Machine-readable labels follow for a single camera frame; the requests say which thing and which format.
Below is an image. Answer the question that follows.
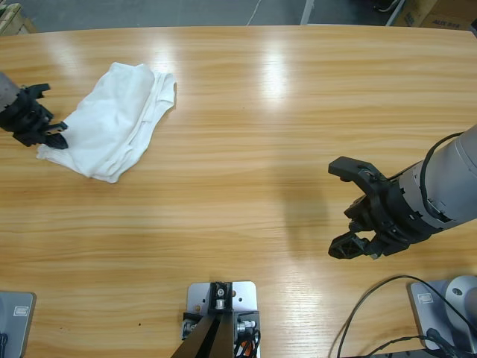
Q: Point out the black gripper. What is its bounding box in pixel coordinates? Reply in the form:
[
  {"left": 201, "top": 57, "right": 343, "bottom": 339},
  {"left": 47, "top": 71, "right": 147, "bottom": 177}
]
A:
[
  {"left": 0, "top": 92, "right": 70, "bottom": 150},
  {"left": 327, "top": 178, "right": 435, "bottom": 260}
]

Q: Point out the white T-shirt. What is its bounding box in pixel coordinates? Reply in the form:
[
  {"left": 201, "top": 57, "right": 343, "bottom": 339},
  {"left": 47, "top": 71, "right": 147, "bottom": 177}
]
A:
[{"left": 36, "top": 62, "right": 178, "bottom": 183}]

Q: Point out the wooden pallet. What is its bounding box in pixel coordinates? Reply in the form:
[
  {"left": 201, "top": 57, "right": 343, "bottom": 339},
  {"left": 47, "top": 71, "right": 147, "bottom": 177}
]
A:
[{"left": 0, "top": 2, "right": 38, "bottom": 37}]

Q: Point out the slanted metal bar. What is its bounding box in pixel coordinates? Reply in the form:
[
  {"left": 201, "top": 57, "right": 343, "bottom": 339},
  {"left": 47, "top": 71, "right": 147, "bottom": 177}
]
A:
[{"left": 385, "top": 0, "right": 408, "bottom": 26}]

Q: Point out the pale printed cardboard box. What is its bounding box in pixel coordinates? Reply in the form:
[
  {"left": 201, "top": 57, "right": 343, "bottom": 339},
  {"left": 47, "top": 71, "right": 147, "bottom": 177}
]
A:
[{"left": 420, "top": 9, "right": 471, "bottom": 30}]

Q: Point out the brown cardboard box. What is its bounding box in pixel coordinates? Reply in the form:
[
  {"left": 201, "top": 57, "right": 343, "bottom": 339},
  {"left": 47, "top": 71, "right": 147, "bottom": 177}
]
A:
[{"left": 391, "top": 0, "right": 440, "bottom": 28}]

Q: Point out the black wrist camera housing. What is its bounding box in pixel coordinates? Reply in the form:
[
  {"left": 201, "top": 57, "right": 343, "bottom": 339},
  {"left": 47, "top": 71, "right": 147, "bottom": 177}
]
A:
[
  {"left": 327, "top": 156, "right": 388, "bottom": 191},
  {"left": 22, "top": 84, "right": 51, "bottom": 100}
]

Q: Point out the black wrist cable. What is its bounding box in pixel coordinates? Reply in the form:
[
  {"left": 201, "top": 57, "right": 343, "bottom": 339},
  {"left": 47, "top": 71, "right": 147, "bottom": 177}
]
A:
[{"left": 420, "top": 132, "right": 467, "bottom": 224}]

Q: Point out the grey base plate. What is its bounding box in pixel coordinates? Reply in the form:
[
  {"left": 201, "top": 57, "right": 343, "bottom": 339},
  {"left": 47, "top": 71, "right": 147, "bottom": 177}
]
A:
[
  {"left": 405, "top": 279, "right": 477, "bottom": 352},
  {"left": 0, "top": 290, "right": 37, "bottom": 358}
]

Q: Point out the thin braided black cable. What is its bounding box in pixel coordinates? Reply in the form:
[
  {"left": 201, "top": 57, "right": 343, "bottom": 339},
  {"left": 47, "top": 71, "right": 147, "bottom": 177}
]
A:
[{"left": 367, "top": 335, "right": 435, "bottom": 354}]

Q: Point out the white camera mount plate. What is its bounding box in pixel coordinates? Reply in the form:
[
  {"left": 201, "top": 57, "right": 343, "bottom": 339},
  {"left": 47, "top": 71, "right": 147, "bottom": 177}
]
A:
[{"left": 186, "top": 281, "right": 261, "bottom": 358}]

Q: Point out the orange and black cable bundle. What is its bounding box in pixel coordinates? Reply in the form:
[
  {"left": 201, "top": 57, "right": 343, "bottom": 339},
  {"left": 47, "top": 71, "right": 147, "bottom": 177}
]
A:
[{"left": 233, "top": 330, "right": 264, "bottom": 358}]

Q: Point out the white upright post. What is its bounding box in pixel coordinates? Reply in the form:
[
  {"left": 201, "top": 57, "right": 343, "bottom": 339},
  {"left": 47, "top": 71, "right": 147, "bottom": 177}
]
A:
[{"left": 300, "top": 0, "right": 315, "bottom": 25}]

